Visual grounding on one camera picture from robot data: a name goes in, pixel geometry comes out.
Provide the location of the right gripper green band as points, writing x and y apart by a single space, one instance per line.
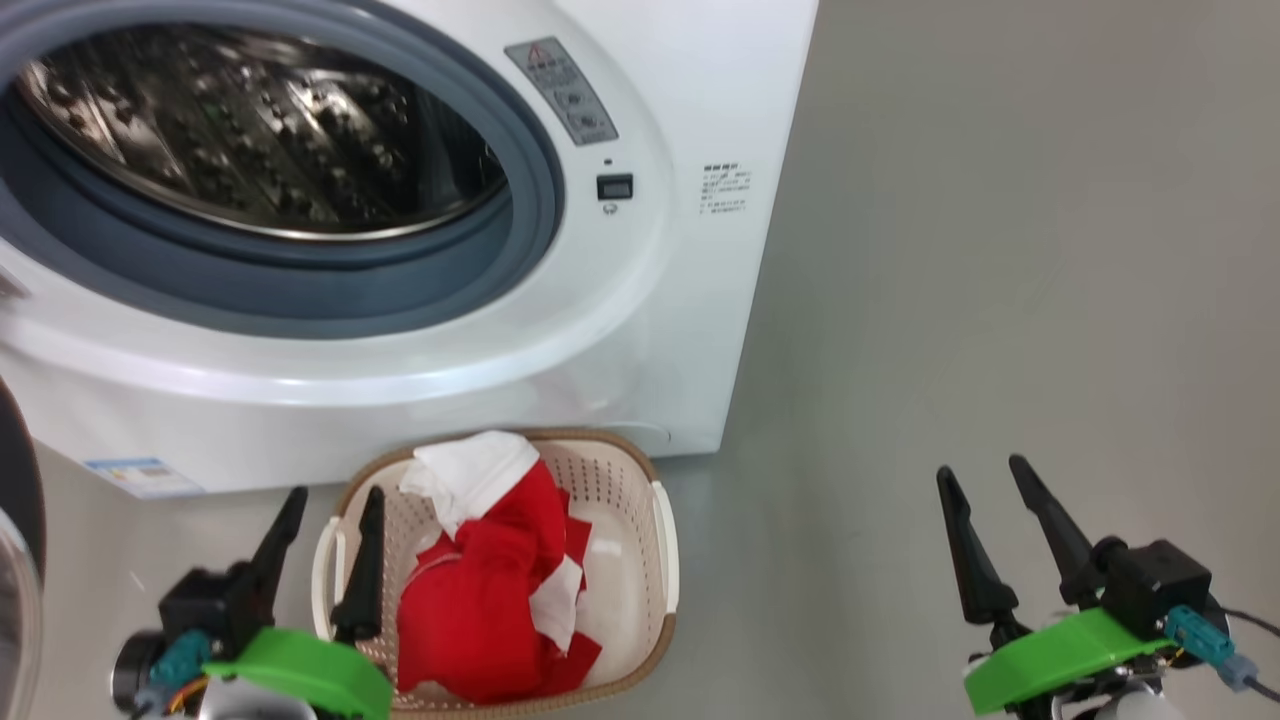
1050 655

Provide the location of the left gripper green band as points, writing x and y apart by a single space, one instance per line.
310 670

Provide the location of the red and white jersey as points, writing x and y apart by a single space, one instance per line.
480 600

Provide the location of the cream laundry basket brown rim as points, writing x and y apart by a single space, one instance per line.
625 500

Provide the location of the white front-load washing machine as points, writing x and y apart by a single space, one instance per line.
680 350

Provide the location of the blue energy label sticker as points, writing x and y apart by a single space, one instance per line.
140 477

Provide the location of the small printed text label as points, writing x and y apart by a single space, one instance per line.
725 190

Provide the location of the grey warning label plate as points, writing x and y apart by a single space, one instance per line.
560 92

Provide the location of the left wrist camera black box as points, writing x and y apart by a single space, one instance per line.
200 605

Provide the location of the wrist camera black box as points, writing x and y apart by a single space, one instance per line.
1155 585
200 605

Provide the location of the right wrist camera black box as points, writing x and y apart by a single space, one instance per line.
1155 585

